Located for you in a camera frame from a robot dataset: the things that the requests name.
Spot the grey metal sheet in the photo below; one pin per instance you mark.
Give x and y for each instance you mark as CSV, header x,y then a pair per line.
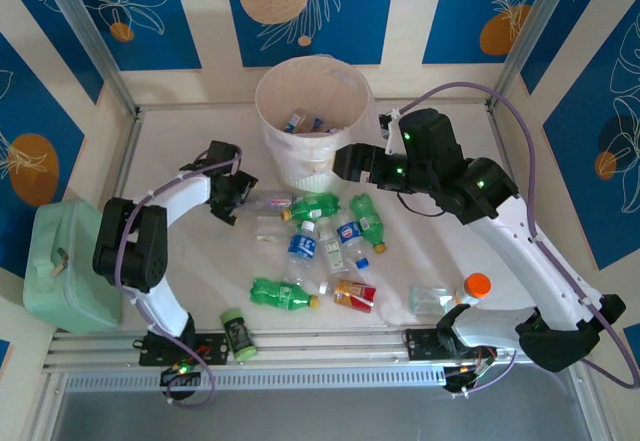
x,y
325,416

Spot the white round waste bin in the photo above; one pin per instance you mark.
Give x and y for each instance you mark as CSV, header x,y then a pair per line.
x,y
310,91

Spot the thin aluminium frame rail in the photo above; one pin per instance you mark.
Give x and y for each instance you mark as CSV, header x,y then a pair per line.
x,y
498,136
124,161

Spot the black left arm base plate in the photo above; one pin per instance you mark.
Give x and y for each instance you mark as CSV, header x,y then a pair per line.
x,y
215,348

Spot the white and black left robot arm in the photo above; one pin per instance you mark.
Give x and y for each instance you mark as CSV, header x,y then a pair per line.
x,y
175,196

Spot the clear bottle purple logo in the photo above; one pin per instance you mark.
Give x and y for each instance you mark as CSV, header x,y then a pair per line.
x,y
272,204

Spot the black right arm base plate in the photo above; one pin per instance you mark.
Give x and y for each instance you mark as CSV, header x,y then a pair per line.
x,y
420,343

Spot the wide aluminium profile rail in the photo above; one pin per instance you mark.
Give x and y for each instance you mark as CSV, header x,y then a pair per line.
x,y
325,346

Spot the left base wiring with LEDs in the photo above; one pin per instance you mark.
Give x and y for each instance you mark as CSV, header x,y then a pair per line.
x,y
180,371

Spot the green Sprite bottle yellow cap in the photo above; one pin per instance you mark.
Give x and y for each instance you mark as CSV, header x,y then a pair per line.
x,y
365,218
280,292
312,207

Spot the bottle with blue white label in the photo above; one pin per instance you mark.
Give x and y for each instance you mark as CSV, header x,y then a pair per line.
x,y
295,122

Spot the bottle with orange red label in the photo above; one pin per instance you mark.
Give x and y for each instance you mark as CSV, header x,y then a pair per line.
x,y
356,295

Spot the aluminium frame post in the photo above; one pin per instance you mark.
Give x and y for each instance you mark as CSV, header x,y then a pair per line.
x,y
532,36
87,36

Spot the mint green zipped case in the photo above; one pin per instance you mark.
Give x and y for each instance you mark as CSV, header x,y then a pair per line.
x,y
45,221

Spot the green canister black label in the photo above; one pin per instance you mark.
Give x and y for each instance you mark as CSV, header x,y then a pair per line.
x,y
237,336

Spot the small clear bottle blue label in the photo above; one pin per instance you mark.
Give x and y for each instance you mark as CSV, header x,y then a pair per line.
x,y
318,124

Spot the base wiring with leds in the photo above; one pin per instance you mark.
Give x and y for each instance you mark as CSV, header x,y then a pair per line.
x,y
180,371
467,373

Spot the blue label bottle white cap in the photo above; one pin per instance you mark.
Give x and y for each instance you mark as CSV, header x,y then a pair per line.
x,y
302,246

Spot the clear bottle green white label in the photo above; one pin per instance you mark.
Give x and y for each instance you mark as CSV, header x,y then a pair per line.
x,y
332,251

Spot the clear plastic bottle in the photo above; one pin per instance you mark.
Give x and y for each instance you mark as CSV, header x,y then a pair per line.
x,y
270,231

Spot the right base wiring with LEDs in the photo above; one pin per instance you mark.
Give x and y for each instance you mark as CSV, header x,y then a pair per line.
x,y
467,373

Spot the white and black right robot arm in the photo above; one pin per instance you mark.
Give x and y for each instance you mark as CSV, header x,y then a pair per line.
x,y
525,261

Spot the clear Pepsi bottle blue cap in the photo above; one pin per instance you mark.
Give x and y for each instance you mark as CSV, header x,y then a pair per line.
x,y
349,233

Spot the clear bottle orange cap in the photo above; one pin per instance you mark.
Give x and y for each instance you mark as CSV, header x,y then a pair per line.
x,y
430,300

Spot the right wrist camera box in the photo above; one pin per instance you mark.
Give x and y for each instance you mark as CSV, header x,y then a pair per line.
x,y
389,123

